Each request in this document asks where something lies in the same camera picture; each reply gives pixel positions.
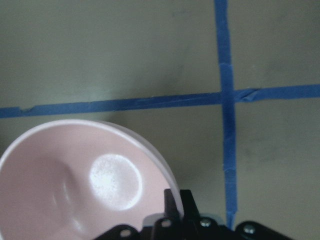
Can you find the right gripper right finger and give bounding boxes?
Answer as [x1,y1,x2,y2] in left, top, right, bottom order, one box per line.
[180,189,220,240]

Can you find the pink bowl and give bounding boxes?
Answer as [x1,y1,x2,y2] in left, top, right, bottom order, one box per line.
[0,119,184,240]

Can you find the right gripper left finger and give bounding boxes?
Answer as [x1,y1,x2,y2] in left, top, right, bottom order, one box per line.
[151,188,182,240]

